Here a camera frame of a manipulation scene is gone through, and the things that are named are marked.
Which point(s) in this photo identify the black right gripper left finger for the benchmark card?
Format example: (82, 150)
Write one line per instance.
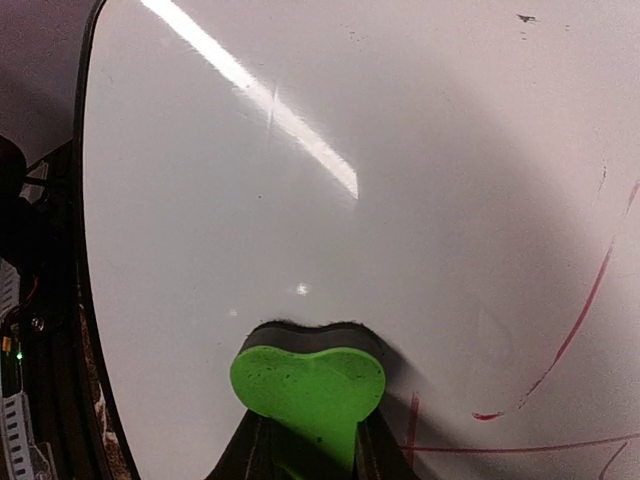
(248, 454)

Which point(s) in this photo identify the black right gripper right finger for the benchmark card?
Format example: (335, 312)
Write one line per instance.
(377, 455)

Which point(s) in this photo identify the green bone-shaped eraser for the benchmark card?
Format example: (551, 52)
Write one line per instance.
(315, 385)

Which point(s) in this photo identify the white whiteboard with black frame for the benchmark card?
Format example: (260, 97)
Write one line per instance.
(462, 177)

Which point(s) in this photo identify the white slotted cable duct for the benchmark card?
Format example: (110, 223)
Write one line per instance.
(16, 435)

